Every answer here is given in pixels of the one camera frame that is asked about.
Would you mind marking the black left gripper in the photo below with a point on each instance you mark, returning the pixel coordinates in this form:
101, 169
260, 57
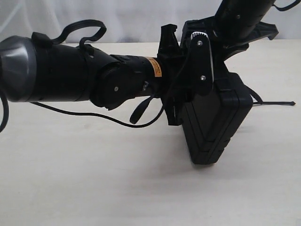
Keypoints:
186, 70

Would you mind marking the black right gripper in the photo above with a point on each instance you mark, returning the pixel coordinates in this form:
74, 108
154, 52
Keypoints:
226, 40

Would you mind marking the black plastic carrying case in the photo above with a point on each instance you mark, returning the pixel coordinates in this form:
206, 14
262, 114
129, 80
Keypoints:
209, 122

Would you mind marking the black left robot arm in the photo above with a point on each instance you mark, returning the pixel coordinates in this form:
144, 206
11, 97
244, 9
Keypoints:
68, 68

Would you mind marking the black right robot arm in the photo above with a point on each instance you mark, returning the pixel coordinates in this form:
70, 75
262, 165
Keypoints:
235, 24

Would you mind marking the white backdrop curtain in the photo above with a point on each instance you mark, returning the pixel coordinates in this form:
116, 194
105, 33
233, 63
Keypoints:
126, 20

